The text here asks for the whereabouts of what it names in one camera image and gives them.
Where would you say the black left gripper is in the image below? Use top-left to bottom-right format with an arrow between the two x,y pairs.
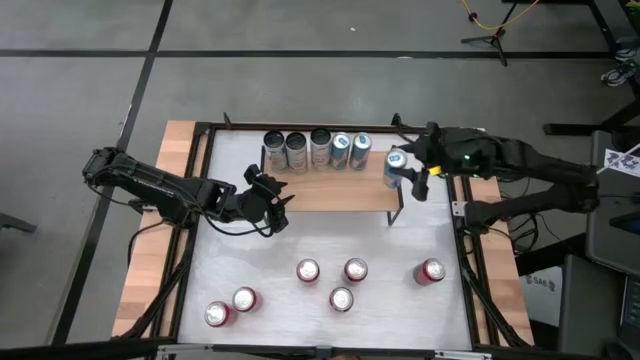
234,163 -> 298,236

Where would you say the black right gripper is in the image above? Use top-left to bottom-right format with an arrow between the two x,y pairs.
397,121 -> 497,202

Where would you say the blue silver Red Bull can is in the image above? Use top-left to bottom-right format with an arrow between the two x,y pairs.
329,131 -> 353,171
382,148 -> 409,190
348,131 -> 373,172

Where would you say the white tall slim can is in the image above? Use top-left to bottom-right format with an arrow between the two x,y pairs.
309,127 -> 334,172
263,129 -> 289,174
285,130 -> 309,175

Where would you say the red Coca-Cola can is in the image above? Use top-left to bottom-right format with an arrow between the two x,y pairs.
203,300 -> 236,329
412,257 -> 448,287
295,258 -> 322,286
231,285 -> 263,314
328,286 -> 355,314
342,257 -> 370,285

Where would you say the black tripod stand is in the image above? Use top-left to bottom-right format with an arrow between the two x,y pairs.
459,0 -> 524,68

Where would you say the silver aluminium bar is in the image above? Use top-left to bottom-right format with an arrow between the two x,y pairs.
157,343 -> 215,359
433,349 -> 494,360

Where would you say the white box SA6 print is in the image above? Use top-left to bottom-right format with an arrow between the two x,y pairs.
519,267 -> 564,326

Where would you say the white paper tag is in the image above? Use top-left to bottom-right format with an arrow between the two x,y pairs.
603,148 -> 640,179

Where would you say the grey desk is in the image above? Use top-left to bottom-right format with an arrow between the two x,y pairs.
584,129 -> 640,274

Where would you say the person's shoe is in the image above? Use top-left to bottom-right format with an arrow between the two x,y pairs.
613,35 -> 640,64
599,59 -> 640,89

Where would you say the grey cabinet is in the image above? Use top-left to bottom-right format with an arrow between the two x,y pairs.
557,254 -> 626,356

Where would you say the grey furniture leg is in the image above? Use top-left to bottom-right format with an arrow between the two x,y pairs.
0,212 -> 39,234

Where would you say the wooden shelf black metal frame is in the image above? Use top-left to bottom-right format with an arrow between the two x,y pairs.
257,143 -> 405,227

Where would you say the black metal table frame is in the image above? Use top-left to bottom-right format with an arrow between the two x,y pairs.
112,112 -> 535,360

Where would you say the yellow floor cable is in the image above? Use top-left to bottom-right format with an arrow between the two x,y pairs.
459,0 -> 541,31

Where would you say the black desk leg frame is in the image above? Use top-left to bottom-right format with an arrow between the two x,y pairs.
542,0 -> 640,137

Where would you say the white cable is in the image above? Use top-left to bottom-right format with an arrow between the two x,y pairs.
597,143 -> 640,174

